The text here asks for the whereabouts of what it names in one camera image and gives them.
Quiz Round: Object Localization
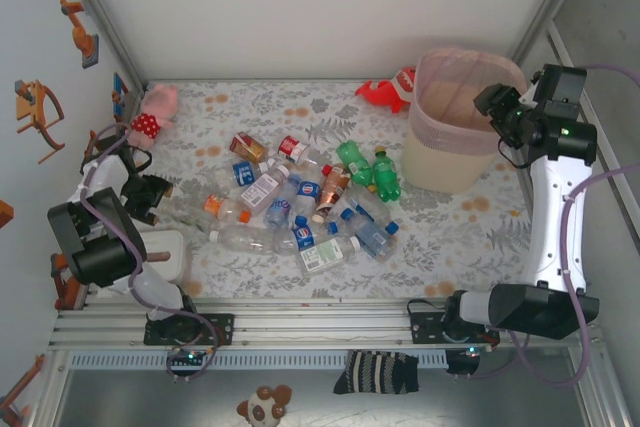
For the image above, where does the aluminium rail frame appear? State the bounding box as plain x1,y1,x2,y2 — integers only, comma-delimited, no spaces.
47,296,609,351

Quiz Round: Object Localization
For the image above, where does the red label plastic bottle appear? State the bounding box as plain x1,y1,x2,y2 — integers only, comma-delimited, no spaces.
277,135,309,166

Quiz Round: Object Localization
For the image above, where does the pink pig plush toy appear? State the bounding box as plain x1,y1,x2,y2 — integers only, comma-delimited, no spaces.
130,84,180,150

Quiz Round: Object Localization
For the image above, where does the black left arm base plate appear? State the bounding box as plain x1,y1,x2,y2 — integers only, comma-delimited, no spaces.
143,313,236,347

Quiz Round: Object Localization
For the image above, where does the clear bottle red cap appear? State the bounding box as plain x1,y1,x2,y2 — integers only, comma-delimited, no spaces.
299,159,334,183

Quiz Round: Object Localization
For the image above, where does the orange chair shaped wall sticker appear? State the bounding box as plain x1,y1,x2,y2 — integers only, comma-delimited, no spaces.
13,79,66,164

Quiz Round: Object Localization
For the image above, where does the aluminium corner post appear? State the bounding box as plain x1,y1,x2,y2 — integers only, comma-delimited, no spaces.
54,0,149,98
509,0,599,66

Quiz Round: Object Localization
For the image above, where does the Pepsi bottle blue label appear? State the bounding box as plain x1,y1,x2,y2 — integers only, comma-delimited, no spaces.
294,174,324,228
277,220,341,254

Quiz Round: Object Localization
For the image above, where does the white slotted cable duct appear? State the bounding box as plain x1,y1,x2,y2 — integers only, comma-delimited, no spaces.
67,350,449,371

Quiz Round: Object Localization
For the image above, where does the floral grey patterned tablecloth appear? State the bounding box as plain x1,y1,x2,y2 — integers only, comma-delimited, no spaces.
107,79,534,301

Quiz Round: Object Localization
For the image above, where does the clear water bottle blue cap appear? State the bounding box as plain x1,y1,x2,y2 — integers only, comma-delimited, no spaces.
339,206,396,263
344,186,402,236

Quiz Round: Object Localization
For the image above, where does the clear bottle orange label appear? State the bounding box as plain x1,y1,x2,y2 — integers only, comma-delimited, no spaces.
202,194,252,224

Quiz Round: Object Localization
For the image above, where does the black and white striped sock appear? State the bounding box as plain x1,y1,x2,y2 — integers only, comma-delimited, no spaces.
333,349,420,396

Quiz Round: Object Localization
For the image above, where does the red fish plush toy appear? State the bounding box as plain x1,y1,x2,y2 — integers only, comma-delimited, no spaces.
354,66,417,115

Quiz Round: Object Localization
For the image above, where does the brown and white plush toy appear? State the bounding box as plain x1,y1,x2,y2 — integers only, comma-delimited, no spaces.
236,384,294,423

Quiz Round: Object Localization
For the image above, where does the small blue label bottle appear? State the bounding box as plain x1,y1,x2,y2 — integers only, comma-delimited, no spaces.
231,160,271,187

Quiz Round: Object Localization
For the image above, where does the small circuit board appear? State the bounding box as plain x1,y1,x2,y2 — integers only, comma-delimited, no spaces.
169,349,209,368

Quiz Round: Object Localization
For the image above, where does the black controller box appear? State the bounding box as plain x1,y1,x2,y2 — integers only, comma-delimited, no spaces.
444,346,484,377

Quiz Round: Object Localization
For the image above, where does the white tissue box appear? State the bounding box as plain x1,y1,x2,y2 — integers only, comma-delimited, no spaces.
138,230,189,282

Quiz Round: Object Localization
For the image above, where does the blue and orange wall sticker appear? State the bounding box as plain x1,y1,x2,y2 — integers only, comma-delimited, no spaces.
110,71,132,121

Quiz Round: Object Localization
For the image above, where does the beige slotted plastic bin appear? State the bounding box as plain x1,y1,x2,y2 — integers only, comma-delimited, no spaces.
402,46,529,194

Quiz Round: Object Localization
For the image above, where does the clear bottle purple lettering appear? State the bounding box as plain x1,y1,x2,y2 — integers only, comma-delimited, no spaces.
263,174,301,229

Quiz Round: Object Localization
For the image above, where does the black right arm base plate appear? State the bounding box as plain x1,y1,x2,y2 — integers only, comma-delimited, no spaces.
407,299,501,346

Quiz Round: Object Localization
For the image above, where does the amber tea bottle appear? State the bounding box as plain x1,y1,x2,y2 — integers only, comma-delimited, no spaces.
229,131,269,165

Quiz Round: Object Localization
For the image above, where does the large clear bottle white cap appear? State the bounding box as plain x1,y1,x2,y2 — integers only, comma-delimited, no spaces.
207,224,296,254

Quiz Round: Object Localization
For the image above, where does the copper brown label bottle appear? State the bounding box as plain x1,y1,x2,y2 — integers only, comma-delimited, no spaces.
312,165,353,226

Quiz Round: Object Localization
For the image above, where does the purple label bottle white cap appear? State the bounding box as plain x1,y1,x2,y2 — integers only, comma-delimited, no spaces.
239,164,291,216

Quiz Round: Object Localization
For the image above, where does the green white label bottle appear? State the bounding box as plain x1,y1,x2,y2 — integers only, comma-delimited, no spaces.
294,234,362,278

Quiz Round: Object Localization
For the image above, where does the green plastic bottle yellow cap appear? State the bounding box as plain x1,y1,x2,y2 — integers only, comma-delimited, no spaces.
334,140,377,193
372,145,404,203

